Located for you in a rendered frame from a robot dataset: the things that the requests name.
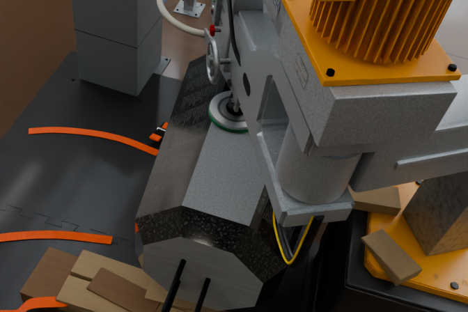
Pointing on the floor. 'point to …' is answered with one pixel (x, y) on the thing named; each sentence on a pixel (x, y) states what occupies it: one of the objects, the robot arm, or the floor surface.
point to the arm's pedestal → (118, 26)
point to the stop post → (195, 8)
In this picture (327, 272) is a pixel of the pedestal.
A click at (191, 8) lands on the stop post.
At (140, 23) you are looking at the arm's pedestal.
